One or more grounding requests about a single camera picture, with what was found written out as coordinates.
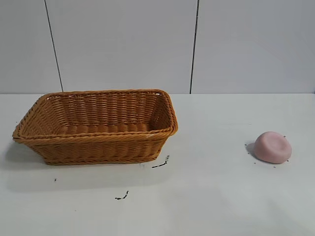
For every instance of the brown woven wicker basket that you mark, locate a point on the brown woven wicker basket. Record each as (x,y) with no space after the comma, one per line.
(98,145)

